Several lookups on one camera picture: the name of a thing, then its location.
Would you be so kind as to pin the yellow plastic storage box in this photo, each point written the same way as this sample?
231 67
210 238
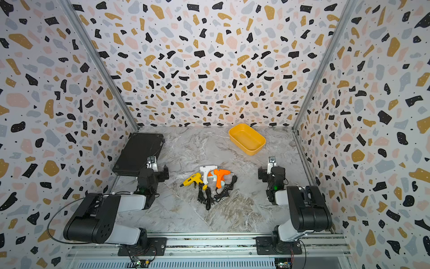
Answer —
247 139

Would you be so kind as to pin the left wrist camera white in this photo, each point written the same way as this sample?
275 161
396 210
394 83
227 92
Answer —
152 163

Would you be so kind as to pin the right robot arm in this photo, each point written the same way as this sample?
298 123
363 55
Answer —
308 210

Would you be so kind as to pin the white hot glue gun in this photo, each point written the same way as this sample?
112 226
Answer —
204 170

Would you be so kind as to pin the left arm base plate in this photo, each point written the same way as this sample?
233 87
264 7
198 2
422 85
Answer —
152 246

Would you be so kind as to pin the black hard case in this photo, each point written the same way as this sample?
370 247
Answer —
139 147

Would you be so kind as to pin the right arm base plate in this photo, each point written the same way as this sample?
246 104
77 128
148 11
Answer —
266 245

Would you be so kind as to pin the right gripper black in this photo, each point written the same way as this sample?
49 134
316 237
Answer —
264 172

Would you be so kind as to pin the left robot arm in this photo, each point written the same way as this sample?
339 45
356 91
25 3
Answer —
94 221

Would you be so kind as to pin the slotted white cable duct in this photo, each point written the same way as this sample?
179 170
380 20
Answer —
180 263

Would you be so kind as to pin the aluminium front rail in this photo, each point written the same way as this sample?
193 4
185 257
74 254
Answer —
220 245

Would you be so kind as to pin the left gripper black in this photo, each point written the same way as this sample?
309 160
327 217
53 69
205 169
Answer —
163 172

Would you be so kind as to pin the orange hot glue gun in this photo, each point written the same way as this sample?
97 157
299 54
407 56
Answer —
224 184

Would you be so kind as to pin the yellow hot glue gun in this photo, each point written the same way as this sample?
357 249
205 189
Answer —
204 192

